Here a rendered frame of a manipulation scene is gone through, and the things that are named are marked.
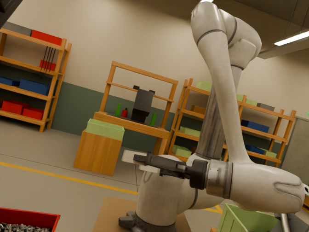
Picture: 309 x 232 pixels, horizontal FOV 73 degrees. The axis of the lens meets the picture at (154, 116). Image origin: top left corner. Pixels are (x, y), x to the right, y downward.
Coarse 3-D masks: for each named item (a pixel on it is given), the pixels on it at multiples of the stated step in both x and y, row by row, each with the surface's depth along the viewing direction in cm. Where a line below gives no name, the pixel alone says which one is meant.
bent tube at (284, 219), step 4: (304, 184) 104; (304, 188) 102; (308, 188) 103; (308, 192) 102; (308, 196) 101; (280, 216) 105; (284, 216) 104; (284, 220) 103; (284, 224) 101; (288, 224) 101; (284, 228) 100; (288, 228) 100
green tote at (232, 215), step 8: (224, 208) 116; (232, 208) 117; (224, 216) 113; (232, 216) 106; (240, 216) 118; (248, 216) 118; (256, 216) 118; (264, 216) 118; (272, 216) 119; (224, 224) 112; (232, 224) 104; (240, 224) 98; (248, 224) 118; (256, 224) 119; (264, 224) 119; (272, 224) 119
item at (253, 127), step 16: (192, 80) 512; (240, 96) 534; (176, 112) 559; (192, 112) 516; (240, 112) 535; (272, 112) 541; (176, 128) 519; (256, 128) 550; (288, 128) 555; (224, 144) 543; (272, 144) 602; (224, 160) 543; (272, 160) 554
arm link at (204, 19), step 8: (200, 8) 73; (208, 8) 72; (216, 8) 73; (192, 16) 76; (200, 16) 71; (208, 16) 70; (216, 16) 70; (224, 16) 72; (232, 16) 75; (192, 24) 74; (200, 24) 70; (208, 24) 68; (216, 24) 68; (224, 24) 71; (232, 24) 73; (192, 32) 75; (200, 32) 70; (224, 32) 69; (232, 32) 74
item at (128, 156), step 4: (124, 152) 55; (128, 152) 55; (132, 152) 55; (136, 152) 54; (124, 156) 55; (128, 156) 55; (132, 156) 54; (124, 160) 54; (128, 160) 54; (132, 160) 54; (140, 164) 53; (144, 164) 53
